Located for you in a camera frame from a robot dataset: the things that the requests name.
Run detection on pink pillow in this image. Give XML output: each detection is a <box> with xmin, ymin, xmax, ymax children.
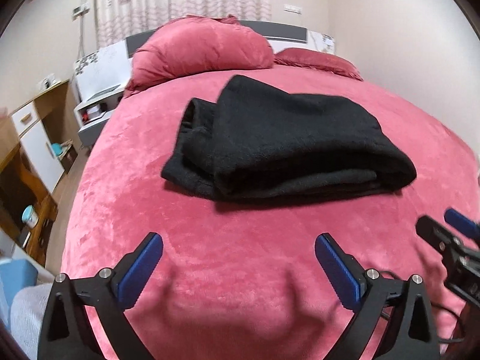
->
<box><xmin>273</xmin><ymin>47</ymin><xmax>364</xmax><ymax>82</ymax></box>

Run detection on grey and white headboard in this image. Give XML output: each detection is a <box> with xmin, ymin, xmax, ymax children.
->
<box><xmin>73</xmin><ymin>19</ymin><xmax>335</xmax><ymax>80</ymax></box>

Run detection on white patterned curtain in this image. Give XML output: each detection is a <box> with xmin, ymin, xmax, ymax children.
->
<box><xmin>94</xmin><ymin>0</ymin><xmax>273</xmax><ymax>52</ymax></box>

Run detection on wooden cabinet with white door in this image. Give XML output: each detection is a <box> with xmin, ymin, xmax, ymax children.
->
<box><xmin>11</xmin><ymin>79</ymin><xmax>82</xmax><ymax>196</ymax></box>

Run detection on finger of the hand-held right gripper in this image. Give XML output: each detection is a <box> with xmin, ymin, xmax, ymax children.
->
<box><xmin>443</xmin><ymin>208</ymin><xmax>480</xmax><ymax>241</ymax></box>
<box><xmin>415</xmin><ymin>214</ymin><xmax>466</xmax><ymax>260</ymax></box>

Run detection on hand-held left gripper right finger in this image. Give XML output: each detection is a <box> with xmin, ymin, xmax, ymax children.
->
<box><xmin>314</xmin><ymin>232</ymin><xmax>442</xmax><ymax>360</ymax></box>

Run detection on large red pillow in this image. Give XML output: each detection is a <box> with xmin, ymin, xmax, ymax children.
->
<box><xmin>124</xmin><ymin>14</ymin><xmax>275</xmax><ymax>99</ymax></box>

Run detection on black pants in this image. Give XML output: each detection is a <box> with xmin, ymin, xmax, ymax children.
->
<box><xmin>161</xmin><ymin>74</ymin><xmax>418</xmax><ymax>200</ymax></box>

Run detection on blue bin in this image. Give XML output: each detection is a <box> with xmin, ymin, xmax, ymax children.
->
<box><xmin>0</xmin><ymin>258</ymin><xmax>38</xmax><ymax>301</ymax></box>

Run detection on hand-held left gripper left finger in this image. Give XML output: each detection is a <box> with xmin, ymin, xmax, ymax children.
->
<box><xmin>37</xmin><ymin>232</ymin><xmax>164</xmax><ymax>360</ymax></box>

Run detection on white knit cloth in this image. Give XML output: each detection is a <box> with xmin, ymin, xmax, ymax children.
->
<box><xmin>9</xmin><ymin>283</ymin><xmax>58</xmax><ymax>360</ymax></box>

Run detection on light blue tin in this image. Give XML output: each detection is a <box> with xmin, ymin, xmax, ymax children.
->
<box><xmin>21</xmin><ymin>205</ymin><xmax>39</xmax><ymax>228</ymax></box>

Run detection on bed with pink sheet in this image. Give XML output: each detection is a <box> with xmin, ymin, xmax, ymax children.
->
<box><xmin>60</xmin><ymin>60</ymin><xmax>480</xmax><ymax>360</ymax></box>

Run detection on white nightstand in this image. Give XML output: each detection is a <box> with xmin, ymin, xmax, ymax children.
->
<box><xmin>73</xmin><ymin>84</ymin><xmax>125</xmax><ymax>145</ymax></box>

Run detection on white wall socket with cable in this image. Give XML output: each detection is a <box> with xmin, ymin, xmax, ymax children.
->
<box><xmin>71</xmin><ymin>2</ymin><xmax>91</xmax><ymax>61</ymax></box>

